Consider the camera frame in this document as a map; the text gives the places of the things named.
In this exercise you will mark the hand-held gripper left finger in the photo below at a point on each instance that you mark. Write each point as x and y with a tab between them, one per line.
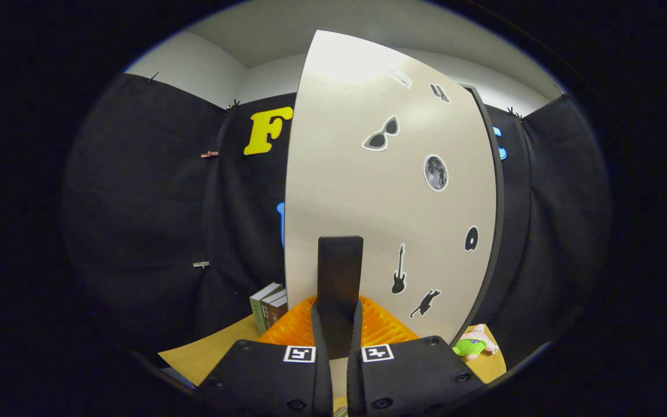
323	370

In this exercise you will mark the black backdrop cloth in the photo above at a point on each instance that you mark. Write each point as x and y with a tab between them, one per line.
136	202

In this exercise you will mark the green and pink plush toy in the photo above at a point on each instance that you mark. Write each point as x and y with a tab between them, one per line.
471	346

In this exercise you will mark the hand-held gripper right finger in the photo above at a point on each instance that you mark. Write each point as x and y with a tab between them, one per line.
355	376

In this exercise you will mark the green book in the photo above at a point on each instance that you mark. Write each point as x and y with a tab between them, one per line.
258	313

